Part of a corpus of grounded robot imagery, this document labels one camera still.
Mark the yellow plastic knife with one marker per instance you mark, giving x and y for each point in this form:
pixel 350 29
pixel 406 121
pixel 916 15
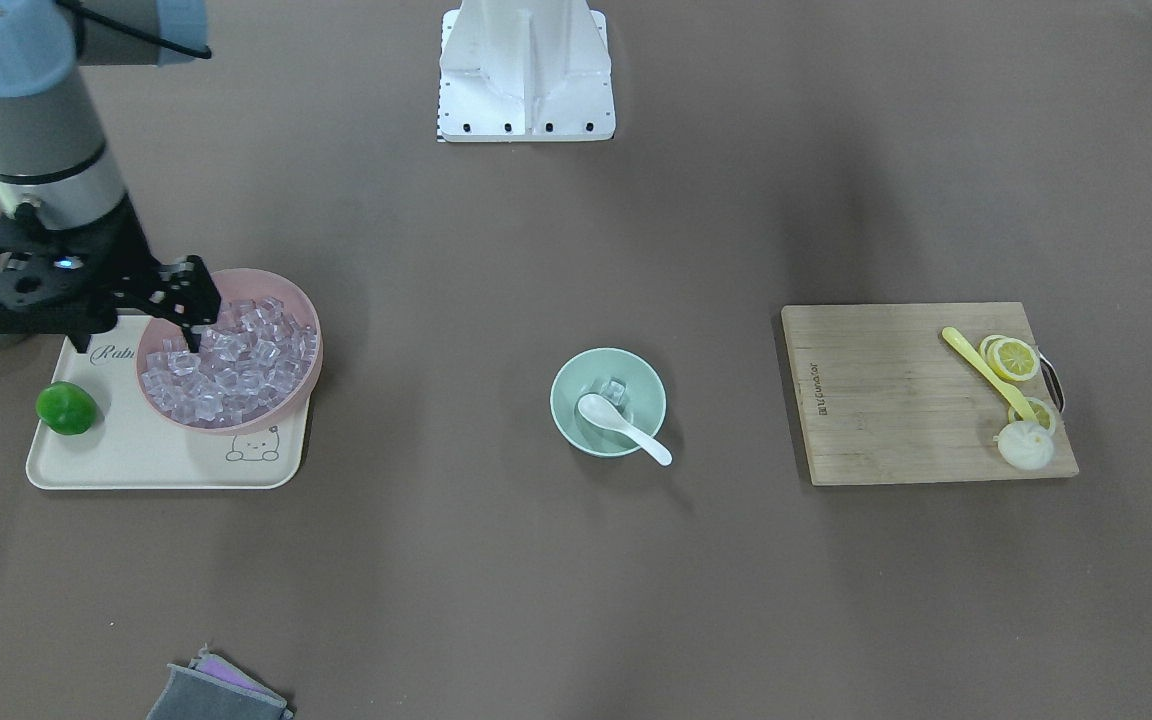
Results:
pixel 1013 396

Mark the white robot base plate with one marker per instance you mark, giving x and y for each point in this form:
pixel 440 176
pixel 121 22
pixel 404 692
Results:
pixel 525 71

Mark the grey folded cloth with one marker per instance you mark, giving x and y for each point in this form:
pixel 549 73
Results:
pixel 212 687

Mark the clear ice cube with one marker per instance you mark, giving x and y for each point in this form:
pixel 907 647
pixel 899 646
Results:
pixel 615 391

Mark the lemon slice lower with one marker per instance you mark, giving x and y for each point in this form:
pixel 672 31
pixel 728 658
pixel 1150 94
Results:
pixel 1009 358

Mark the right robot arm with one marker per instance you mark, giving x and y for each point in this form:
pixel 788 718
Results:
pixel 54 152

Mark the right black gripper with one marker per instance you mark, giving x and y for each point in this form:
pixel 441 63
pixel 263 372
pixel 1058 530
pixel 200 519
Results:
pixel 123 262

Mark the lemon slice upper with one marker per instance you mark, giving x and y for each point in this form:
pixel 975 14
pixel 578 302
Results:
pixel 1045 415

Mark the cream serving tray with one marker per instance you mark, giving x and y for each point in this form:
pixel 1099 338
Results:
pixel 131 447

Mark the lemon slice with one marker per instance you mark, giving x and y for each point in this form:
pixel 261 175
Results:
pixel 1045 415
pixel 1009 358

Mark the mint green bowl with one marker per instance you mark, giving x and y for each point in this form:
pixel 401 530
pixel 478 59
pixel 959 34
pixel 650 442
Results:
pixel 646 402

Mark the white ceramic spoon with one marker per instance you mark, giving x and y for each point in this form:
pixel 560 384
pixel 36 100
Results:
pixel 599 411

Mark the pink bowl with ice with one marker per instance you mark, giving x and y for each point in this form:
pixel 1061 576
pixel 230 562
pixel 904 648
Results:
pixel 259 360

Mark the wooden cutting board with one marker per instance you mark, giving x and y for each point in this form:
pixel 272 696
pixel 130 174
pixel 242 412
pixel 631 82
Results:
pixel 883 400

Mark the green lime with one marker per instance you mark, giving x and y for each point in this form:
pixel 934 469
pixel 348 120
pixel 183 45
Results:
pixel 66 408

